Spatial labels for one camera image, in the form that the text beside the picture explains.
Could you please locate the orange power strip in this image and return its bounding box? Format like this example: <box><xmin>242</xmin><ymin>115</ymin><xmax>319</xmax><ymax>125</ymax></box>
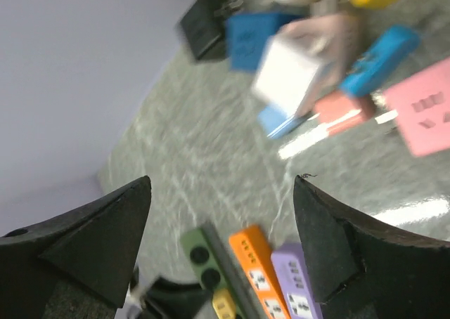
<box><xmin>229</xmin><ymin>224</ymin><xmax>290</xmax><ymax>319</ymax></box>

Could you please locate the black plug cube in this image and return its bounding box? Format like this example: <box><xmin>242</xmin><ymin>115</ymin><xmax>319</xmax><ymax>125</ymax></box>
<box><xmin>178</xmin><ymin>0</ymin><xmax>243</xmax><ymax>62</ymax></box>

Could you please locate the light blue plug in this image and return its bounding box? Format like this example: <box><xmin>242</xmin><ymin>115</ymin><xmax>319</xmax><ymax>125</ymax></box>
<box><xmin>257</xmin><ymin>105</ymin><xmax>309</xmax><ymax>139</ymax></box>

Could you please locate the teal plug cube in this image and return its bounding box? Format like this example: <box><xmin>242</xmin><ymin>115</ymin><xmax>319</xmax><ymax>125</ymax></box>
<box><xmin>338</xmin><ymin>25</ymin><xmax>421</xmax><ymax>98</ymax></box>

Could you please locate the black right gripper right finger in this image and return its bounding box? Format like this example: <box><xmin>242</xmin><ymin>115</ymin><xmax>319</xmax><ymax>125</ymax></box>
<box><xmin>293</xmin><ymin>176</ymin><xmax>449</xmax><ymax>318</ymax></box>

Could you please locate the green power strip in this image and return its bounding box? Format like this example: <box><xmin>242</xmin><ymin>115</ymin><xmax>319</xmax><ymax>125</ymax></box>
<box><xmin>179</xmin><ymin>221</ymin><xmax>265</xmax><ymax>318</ymax></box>

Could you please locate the pink plug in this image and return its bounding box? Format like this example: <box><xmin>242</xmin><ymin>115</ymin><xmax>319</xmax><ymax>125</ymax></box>
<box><xmin>314</xmin><ymin>89</ymin><xmax>377</xmax><ymax>136</ymax></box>

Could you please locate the purple power strip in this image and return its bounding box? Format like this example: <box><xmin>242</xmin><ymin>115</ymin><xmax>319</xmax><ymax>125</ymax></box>
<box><xmin>271</xmin><ymin>242</ymin><xmax>323</xmax><ymax>319</ymax></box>

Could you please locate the beige pink plug cube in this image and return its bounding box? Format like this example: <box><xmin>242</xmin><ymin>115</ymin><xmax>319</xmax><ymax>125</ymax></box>
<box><xmin>280</xmin><ymin>12</ymin><xmax>362</xmax><ymax>86</ymax></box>

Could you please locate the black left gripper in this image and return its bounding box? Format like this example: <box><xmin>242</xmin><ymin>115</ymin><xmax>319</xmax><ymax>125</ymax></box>
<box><xmin>128</xmin><ymin>266</ymin><xmax>211</xmax><ymax>319</ymax></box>

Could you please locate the white plug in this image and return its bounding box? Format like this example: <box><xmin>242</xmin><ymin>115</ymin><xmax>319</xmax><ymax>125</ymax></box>
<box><xmin>252</xmin><ymin>34</ymin><xmax>333</xmax><ymax>117</ymax></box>

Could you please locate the dark blue plug cube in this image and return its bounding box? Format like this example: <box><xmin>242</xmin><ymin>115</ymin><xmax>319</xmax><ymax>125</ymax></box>
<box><xmin>226</xmin><ymin>12</ymin><xmax>304</xmax><ymax>72</ymax></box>

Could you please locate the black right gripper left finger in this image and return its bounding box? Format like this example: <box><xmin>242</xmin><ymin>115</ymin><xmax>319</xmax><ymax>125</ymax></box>
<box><xmin>1</xmin><ymin>176</ymin><xmax>151</xmax><ymax>318</ymax></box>

